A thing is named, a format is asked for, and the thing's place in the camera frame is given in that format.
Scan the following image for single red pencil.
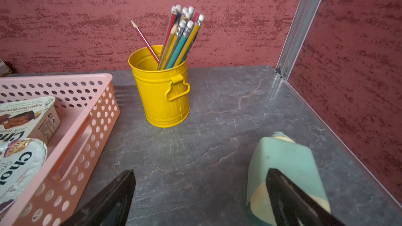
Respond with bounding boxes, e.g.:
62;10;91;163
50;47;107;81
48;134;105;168
130;19;160;63

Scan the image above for pink plastic basket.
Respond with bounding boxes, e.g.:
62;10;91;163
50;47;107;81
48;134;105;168
1;73;120;226

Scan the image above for right aluminium corner post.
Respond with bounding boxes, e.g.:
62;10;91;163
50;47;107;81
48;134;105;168
275;0;322;81

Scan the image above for Chobani Flip chocolate yogurt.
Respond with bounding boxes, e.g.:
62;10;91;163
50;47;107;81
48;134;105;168
1;96;60;144

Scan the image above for yellow metal pencil cup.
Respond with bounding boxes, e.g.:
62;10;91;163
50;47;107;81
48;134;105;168
128;47;191;128

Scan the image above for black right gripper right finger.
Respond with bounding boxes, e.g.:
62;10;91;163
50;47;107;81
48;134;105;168
266;168;343;226

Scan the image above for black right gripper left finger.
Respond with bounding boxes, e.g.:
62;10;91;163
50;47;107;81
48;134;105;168
62;169;136;226

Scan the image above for bundle of coloured pencils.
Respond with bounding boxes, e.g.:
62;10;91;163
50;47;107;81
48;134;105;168
157;4;205;71

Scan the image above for Chobani passion fruit yogurt tub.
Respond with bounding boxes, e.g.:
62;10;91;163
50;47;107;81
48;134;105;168
1;138;47;214

